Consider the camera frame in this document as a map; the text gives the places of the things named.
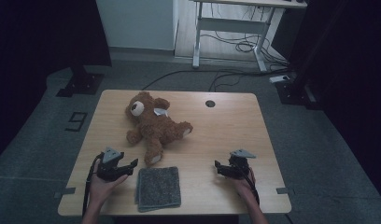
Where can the white power strip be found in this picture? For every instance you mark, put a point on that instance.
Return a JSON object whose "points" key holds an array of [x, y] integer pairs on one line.
{"points": [[279, 79]]}

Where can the black stand base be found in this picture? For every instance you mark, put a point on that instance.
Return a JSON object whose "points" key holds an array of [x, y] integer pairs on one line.
{"points": [[296, 93], [82, 83]]}

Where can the white metal frame desk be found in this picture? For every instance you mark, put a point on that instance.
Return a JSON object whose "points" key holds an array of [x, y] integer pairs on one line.
{"points": [[232, 25]]}

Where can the person's left hand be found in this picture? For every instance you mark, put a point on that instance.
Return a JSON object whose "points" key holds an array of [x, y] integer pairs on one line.
{"points": [[101, 189]]}

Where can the grey tape strip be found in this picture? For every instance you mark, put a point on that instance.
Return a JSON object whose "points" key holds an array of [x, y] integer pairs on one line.
{"points": [[64, 192], [285, 190]]}

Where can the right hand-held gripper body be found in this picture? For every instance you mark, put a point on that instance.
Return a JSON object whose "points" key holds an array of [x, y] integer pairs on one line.
{"points": [[238, 168]]}

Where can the grey towel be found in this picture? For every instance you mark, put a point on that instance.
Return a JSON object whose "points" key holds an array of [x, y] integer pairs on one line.
{"points": [[159, 189]]}

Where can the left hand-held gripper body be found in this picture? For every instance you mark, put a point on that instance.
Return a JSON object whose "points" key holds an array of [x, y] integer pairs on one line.
{"points": [[109, 169]]}

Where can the person's right hand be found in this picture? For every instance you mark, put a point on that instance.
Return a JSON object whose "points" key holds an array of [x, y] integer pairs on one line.
{"points": [[246, 188]]}

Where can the brown teddy bear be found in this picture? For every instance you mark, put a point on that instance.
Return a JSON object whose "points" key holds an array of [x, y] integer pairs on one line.
{"points": [[154, 127]]}

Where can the dark curtain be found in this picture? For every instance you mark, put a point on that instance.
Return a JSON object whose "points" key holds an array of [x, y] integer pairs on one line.
{"points": [[39, 46], [350, 77]]}

